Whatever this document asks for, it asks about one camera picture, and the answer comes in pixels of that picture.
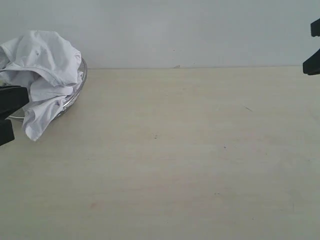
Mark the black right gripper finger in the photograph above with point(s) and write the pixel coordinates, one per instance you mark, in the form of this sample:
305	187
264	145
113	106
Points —
315	28
311	66

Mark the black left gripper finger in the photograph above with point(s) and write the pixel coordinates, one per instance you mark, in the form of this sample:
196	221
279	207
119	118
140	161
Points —
12	98
6	132

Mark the white t-shirt red logo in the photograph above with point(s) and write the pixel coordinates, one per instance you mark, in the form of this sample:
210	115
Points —
47	65

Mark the metal mesh strainer bowl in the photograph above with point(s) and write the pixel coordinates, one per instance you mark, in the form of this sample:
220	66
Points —
69	100

